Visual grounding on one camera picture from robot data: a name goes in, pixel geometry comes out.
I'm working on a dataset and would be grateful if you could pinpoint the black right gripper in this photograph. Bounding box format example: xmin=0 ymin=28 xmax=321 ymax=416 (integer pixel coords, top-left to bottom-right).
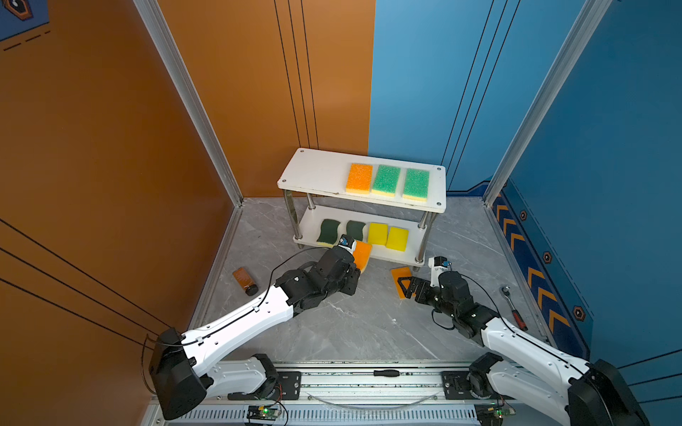
xmin=397 ymin=277 xmax=458 ymax=321

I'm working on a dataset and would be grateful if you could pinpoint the orange sponge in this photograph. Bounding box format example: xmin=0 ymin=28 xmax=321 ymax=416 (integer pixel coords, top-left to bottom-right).
xmin=346 ymin=163 xmax=373 ymax=195
xmin=353 ymin=241 xmax=373 ymax=273
xmin=391 ymin=266 xmax=412 ymax=300

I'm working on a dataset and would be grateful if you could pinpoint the green wavy sponge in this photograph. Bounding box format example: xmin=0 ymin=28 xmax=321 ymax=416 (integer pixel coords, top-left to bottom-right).
xmin=346 ymin=220 xmax=366 ymax=241
xmin=316 ymin=218 xmax=340 ymax=247

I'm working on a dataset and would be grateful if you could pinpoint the yellow sponge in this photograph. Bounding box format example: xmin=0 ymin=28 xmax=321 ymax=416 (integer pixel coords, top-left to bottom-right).
xmin=367 ymin=223 xmax=389 ymax=246
xmin=385 ymin=226 xmax=410 ymax=252

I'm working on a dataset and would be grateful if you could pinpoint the light green sponge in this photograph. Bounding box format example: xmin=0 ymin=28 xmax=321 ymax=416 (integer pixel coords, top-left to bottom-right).
xmin=402 ymin=169 xmax=430 ymax=202
xmin=370 ymin=164 xmax=401 ymax=198

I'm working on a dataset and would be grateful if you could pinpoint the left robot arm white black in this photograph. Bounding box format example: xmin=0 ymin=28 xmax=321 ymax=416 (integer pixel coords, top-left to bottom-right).
xmin=148 ymin=241 xmax=361 ymax=421

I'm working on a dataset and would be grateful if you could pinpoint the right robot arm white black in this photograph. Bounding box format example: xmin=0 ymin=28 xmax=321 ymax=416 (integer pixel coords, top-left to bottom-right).
xmin=397 ymin=271 xmax=649 ymax=425

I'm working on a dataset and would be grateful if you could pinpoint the white two-tier shelf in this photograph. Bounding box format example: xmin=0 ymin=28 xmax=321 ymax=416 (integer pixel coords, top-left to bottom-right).
xmin=277 ymin=148 xmax=447 ymax=269

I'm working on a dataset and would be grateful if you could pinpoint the right green circuit board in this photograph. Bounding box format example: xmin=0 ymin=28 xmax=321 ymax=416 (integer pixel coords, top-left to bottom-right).
xmin=475 ymin=405 xmax=516 ymax=426

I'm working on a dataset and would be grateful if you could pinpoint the green circuit board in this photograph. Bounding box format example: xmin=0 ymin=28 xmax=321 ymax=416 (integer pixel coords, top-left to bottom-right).
xmin=475 ymin=405 xmax=516 ymax=426
xmin=245 ymin=405 xmax=286 ymax=425

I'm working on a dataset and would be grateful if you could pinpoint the left green circuit board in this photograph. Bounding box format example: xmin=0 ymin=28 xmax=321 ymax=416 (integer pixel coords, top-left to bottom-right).
xmin=245 ymin=405 xmax=286 ymax=425

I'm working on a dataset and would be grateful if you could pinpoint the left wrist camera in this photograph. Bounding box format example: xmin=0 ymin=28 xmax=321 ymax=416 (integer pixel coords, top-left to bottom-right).
xmin=337 ymin=234 xmax=357 ymax=254

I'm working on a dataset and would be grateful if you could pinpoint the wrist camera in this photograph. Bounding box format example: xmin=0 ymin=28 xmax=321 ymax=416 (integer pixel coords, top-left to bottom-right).
xmin=428 ymin=256 xmax=451 ymax=288
xmin=337 ymin=234 xmax=357 ymax=254

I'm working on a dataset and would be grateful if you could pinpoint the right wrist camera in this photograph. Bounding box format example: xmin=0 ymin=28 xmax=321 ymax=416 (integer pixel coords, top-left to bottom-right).
xmin=428 ymin=256 xmax=451 ymax=288

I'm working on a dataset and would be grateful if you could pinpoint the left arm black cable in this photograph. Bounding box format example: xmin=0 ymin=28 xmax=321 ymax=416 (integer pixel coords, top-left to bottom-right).
xmin=139 ymin=247 xmax=331 ymax=395

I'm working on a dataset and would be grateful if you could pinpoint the brown sponge by wall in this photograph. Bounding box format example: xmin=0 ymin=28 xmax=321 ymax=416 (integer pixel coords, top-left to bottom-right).
xmin=233 ymin=267 xmax=259 ymax=296

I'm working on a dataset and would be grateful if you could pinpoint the red handled ratchet tool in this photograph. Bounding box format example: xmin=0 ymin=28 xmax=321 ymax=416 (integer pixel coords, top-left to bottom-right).
xmin=500 ymin=286 xmax=529 ymax=331

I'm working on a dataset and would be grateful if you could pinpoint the black screwdriver on rail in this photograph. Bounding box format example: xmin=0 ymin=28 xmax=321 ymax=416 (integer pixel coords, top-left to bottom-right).
xmin=373 ymin=369 xmax=401 ymax=378

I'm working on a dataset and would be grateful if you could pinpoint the clear cable on rail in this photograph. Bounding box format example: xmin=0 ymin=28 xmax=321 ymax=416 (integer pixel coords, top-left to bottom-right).
xmin=303 ymin=390 xmax=440 ymax=411

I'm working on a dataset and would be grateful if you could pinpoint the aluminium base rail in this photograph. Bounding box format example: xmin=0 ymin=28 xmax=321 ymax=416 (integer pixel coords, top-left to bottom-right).
xmin=172 ymin=362 xmax=562 ymax=425

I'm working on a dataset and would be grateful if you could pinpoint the left aluminium corner post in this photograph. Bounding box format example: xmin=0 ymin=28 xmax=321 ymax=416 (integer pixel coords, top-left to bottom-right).
xmin=133 ymin=0 xmax=243 ymax=208

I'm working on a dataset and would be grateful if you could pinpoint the aluminium corner post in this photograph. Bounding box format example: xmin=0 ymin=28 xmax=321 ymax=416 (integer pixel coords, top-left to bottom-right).
xmin=483 ymin=0 xmax=612 ymax=208
xmin=133 ymin=0 xmax=243 ymax=208

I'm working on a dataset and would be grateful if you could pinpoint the right aluminium corner post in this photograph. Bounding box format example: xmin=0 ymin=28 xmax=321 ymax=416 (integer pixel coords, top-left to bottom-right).
xmin=483 ymin=0 xmax=612 ymax=208

